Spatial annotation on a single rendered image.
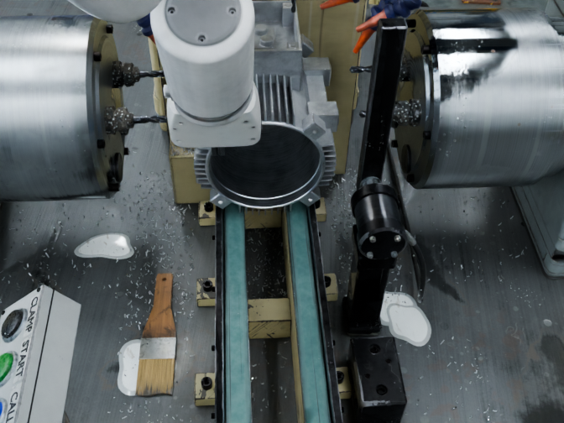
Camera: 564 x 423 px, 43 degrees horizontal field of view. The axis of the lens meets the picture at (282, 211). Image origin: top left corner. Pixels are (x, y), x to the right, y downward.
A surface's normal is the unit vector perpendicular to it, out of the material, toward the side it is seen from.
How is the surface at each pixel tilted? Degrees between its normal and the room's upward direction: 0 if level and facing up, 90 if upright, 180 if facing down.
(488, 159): 88
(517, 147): 81
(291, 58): 90
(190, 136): 119
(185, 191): 90
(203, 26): 31
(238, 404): 0
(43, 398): 51
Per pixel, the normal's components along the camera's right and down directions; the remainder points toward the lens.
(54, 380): 0.78, -0.46
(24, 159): 0.07, 0.61
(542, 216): -1.00, 0.04
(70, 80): 0.05, -0.13
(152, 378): 0.00, -0.65
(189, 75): -0.30, 0.93
